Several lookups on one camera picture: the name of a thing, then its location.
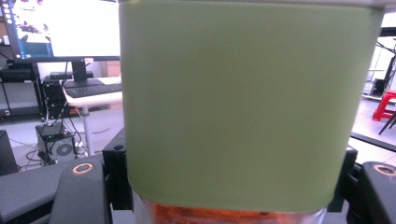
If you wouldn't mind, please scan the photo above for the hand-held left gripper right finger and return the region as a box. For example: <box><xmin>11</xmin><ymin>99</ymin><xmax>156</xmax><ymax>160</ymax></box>
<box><xmin>326</xmin><ymin>145</ymin><xmax>358</xmax><ymax>213</ymax></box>

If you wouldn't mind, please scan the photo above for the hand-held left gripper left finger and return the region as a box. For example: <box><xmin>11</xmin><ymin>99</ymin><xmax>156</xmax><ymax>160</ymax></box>
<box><xmin>102</xmin><ymin>127</ymin><xmax>134</xmax><ymax>211</ymax></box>

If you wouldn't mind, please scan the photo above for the black metal shelf rack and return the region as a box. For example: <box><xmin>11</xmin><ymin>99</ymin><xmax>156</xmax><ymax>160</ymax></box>
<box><xmin>0</xmin><ymin>132</ymin><xmax>396</xmax><ymax>224</ymax></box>

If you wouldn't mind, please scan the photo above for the green jar with cream lid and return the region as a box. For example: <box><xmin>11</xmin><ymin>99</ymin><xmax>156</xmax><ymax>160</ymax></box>
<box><xmin>118</xmin><ymin>0</ymin><xmax>387</xmax><ymax>224</ymax></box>

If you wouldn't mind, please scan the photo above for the small open computer tower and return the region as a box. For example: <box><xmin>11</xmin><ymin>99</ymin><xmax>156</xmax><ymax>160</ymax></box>
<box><xmin>35</xmin><ymin>123</ymin><xmax>78</xmax><ymax>165</ymax></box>

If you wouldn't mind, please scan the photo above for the white office desk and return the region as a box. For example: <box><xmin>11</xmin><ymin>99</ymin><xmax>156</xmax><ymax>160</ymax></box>
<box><xmin>61</xmin><ymin>75</ymin><xmax>124</xmax><ymax>157</ymax></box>

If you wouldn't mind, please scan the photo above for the red plastic stool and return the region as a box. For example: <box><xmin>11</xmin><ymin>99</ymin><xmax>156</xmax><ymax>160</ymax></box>
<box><xmin>372</xmin><ymin>89</ymin><xmax>396</xmax><ymax>123</ymax></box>

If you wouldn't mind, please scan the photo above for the black keyboard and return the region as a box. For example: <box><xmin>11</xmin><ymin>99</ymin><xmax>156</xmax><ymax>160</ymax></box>
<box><xmin>64</xmin><ymin>82</ymin><xmax>123</xmax><ymax>99</ymax></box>

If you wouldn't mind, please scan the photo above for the large black computer tower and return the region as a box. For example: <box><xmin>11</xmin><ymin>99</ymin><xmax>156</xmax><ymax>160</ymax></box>
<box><xmin>0</xmin><ymin>130</ymin><xmax>19</xmax><ymax>177</ymax></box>

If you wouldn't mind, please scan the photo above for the dark equipment rack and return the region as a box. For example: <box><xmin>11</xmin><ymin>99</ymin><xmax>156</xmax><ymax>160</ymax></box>
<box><xmin>0</xmin><ymin>59</ymin><xmax>44</xmax><ymax>119</ymax></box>

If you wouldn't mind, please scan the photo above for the computer monitor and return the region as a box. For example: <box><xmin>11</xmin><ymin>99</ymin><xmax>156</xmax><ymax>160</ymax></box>
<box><xmin>0</xmin><ymin>0</ymin><xmax>121</xmax><ymax>90</ymax></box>

